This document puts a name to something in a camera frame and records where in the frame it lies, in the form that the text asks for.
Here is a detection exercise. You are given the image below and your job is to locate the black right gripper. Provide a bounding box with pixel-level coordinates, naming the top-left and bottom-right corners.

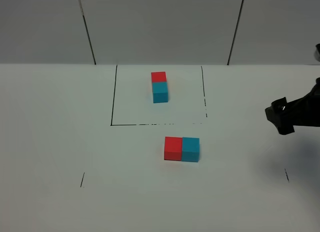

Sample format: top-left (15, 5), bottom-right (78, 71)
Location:
top-left (264, 78), bottom-right (320, 135)

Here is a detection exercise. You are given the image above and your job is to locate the blue template cube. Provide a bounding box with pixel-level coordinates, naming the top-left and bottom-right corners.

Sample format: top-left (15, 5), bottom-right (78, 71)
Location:
top-left (152, 82), bottom-right (169, 103)

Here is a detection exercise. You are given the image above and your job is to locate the red template cube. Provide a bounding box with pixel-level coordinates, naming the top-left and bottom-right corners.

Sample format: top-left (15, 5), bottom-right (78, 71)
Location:
top-left (151, 72), bottom-right (167, 83)

